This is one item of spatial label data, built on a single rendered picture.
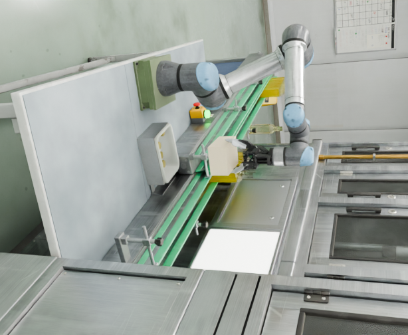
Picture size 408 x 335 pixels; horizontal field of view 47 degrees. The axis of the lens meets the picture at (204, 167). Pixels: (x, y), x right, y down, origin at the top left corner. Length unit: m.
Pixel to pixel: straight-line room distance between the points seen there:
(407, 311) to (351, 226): 0.96
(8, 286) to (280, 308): 0.79
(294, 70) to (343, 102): 6.45
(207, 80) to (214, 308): 1.02
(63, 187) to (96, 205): 0.20
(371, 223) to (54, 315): 1.36
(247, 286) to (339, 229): 0.93
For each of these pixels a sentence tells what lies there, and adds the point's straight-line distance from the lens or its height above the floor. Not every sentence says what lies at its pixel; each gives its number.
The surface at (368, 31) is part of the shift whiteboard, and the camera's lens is 7.93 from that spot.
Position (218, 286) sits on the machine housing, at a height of 1.30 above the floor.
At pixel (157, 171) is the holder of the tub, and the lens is 1.99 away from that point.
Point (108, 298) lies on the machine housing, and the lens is 1.33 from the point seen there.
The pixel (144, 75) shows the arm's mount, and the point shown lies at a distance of 1.96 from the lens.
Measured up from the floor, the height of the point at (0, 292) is 0.67.
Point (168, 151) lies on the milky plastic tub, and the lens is 2.11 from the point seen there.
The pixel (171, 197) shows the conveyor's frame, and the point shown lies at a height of 0.86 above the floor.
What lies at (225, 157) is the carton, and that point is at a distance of 1.86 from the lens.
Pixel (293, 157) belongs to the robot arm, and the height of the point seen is 1.39.
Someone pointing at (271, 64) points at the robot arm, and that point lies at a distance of 2.04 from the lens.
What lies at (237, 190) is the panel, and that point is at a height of 1.03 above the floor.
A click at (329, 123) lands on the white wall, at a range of 8.43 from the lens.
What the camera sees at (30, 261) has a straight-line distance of 1.57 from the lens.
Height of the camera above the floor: 1.68
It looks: 20 degrees down
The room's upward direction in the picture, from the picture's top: 90 degrees clockwise
